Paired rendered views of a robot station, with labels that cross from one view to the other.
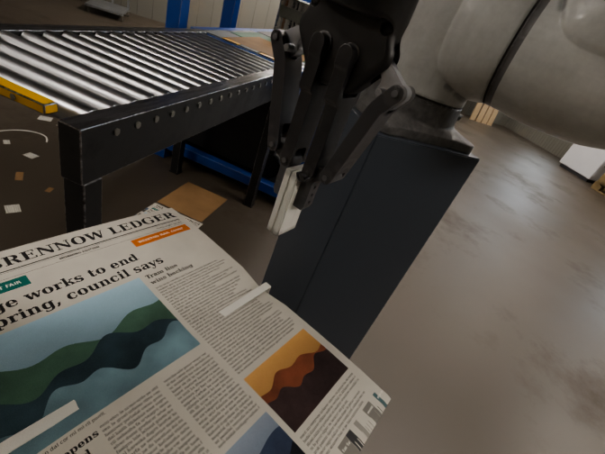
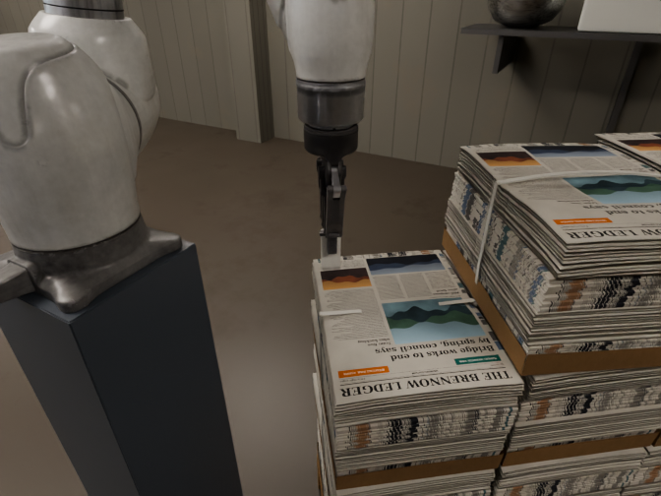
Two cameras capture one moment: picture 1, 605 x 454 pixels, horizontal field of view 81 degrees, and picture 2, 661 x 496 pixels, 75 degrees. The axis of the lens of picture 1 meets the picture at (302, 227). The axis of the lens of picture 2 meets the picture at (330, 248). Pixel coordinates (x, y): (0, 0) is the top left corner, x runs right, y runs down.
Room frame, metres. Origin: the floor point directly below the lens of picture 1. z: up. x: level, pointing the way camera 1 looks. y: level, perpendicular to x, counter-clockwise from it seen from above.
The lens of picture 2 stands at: (0.63, 0.51, 1.32)
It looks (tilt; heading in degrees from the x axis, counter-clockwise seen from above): 31 degrees down; 236
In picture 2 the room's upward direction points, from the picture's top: straight up
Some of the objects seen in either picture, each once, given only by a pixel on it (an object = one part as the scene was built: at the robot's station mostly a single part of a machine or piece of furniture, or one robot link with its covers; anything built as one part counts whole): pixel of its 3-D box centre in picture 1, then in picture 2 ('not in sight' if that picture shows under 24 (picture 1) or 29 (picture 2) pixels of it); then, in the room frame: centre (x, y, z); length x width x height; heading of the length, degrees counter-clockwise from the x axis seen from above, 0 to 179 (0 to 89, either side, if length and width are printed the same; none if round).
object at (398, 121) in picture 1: (403, 102); (71, 246); (0.64, -0.08, 1.03); 0.22 x 0.18 x 0.06; 28
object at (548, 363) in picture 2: not in sight; (586, 323); (-0.01, 0.30, 0.86); 0.29 x 0.16 x 0.04; 151
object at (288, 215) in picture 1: (293, 202); not in sight; (0.30, 0.02, 0.96); 0.03 x 0.01 x 0.07; 154
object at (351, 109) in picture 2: not in sight; (330, 100); (0.30, 0.02, 1.19); 0.09 x 0.09 x 0.06
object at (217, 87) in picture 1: (230, 99); not in sight; (1.21, 0.40, 0.74); 1.34 x 0.05 x 0.12; 175
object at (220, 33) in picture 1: (268, 55); not in sight; (2.25, 0.56, 0.75); 0.70 x 0.65 x 0.10; 175
